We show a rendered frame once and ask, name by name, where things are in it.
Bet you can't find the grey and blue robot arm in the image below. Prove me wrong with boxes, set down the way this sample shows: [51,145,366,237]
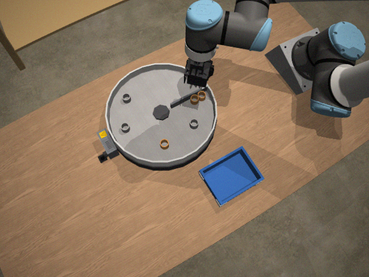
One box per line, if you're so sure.
[185,0,369,118]

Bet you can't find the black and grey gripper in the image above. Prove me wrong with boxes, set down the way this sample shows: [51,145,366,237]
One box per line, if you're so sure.
[184,58,214,91]

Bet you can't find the blue crate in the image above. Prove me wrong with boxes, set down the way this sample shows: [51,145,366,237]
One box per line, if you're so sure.
[199,147,262,207]

